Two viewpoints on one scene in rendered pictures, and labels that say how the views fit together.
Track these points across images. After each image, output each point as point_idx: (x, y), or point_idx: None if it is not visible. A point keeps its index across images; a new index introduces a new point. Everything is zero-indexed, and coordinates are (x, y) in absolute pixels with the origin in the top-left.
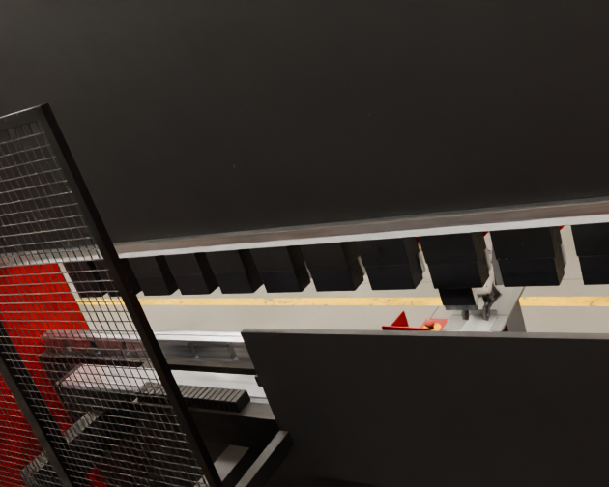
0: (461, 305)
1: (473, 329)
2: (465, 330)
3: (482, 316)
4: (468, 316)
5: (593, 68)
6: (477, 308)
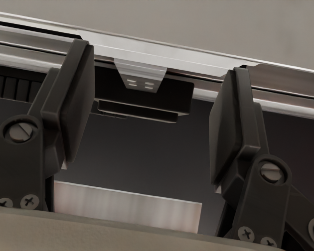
0: (114, 217)
1: (149, 43)
2: (110, 42)
3: (211, 128)
4: (87, 69)
5: None
6: (192, 211)
